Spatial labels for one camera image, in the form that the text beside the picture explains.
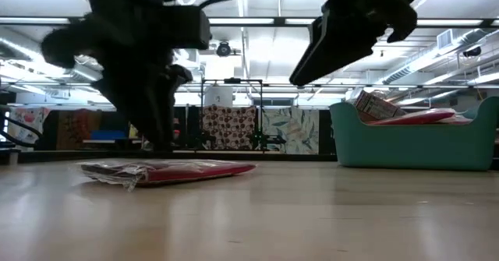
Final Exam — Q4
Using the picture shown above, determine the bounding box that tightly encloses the leaf patterned fabric panel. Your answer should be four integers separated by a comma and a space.
261, 108, 320, 155

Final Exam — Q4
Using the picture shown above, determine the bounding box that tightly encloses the black overhead camera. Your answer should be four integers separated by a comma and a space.
216, 41, 233, 58

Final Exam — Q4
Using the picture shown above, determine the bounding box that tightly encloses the blue box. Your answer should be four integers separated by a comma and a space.
90, 129, 129, 141

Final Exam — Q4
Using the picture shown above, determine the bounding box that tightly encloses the white ceiling duct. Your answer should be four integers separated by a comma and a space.
380, 26, 499, 86

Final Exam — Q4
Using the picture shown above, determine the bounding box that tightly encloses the black horizontal rail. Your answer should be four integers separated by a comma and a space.
0, 82, 499, 90

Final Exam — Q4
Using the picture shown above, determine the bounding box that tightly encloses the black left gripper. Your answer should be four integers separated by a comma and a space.
41, 4, 212, 153

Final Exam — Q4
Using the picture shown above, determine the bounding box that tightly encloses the teal plastic basket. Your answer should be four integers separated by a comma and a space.
329, 96, 499, 171

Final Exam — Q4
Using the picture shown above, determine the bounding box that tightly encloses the black overhead beam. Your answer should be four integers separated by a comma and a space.
0, 16, 499, 29

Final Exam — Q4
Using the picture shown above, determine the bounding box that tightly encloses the circle patterned fabric panel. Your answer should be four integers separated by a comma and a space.
202, 104, 257, 151

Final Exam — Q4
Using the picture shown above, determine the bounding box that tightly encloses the white floral fabric panel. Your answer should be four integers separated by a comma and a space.
7, 107, 51, 150

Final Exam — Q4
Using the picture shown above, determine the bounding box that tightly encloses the brown patterned fabric panel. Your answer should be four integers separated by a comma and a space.
56, 108, 103, 151

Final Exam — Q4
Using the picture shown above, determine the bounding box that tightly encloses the black aluminium table frame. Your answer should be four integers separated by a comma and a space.
0, 148, 338, 164

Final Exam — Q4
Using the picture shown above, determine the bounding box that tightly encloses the black looped cable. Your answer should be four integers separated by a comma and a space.
0, 112, 44, 153

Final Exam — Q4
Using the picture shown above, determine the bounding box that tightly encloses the black background robot frame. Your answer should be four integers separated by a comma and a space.
200, 77, 288, 153

